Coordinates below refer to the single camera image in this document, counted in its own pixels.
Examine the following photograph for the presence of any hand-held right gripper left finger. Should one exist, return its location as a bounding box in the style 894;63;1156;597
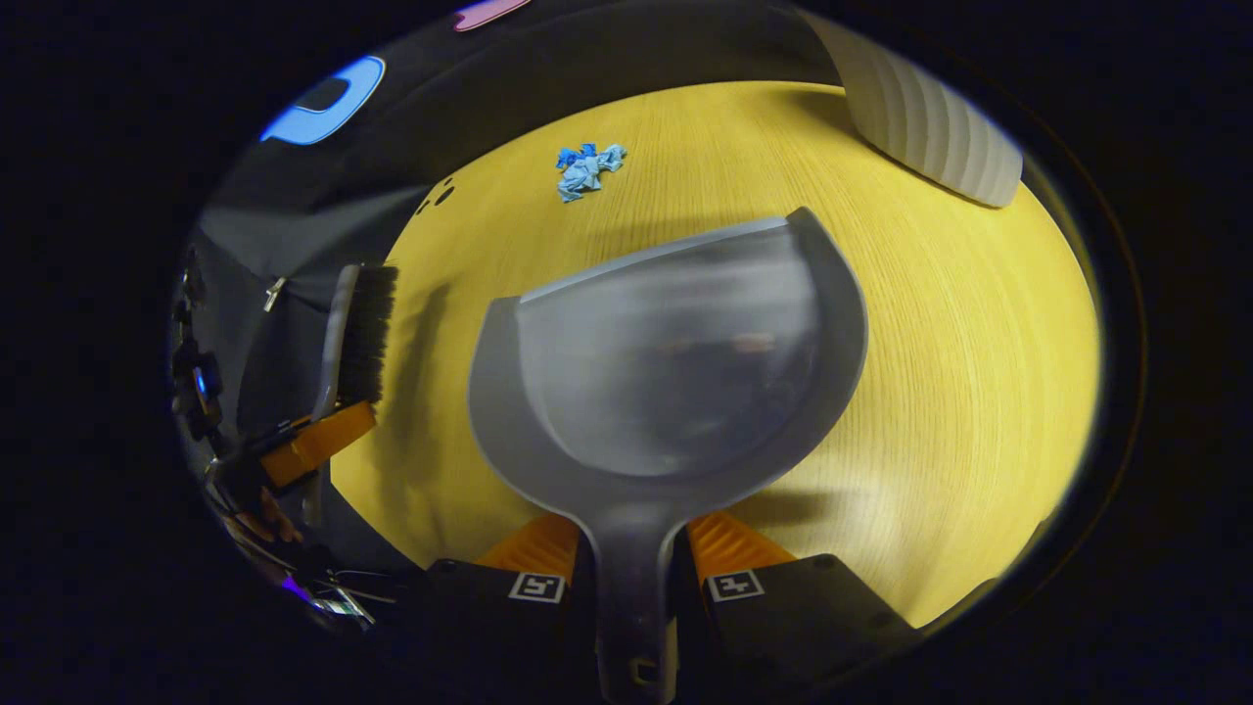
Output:
392;511;600;686

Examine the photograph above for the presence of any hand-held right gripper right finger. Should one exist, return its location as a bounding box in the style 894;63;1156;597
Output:
673;509;926;691

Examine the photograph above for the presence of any small grey broom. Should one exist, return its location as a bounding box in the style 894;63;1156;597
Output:
302;262;400;530

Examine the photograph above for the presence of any grey dustpan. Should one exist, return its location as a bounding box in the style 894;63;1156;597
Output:
468;206;870;704

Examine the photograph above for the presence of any blue paper trash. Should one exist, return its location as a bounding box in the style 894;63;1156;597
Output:
555;143;627;204

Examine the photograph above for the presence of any white ribbed garbage bin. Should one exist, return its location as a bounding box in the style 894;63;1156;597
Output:
798;8;1025;210

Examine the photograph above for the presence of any yellow wooden desktop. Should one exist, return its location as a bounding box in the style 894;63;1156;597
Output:
330;80;1102;630

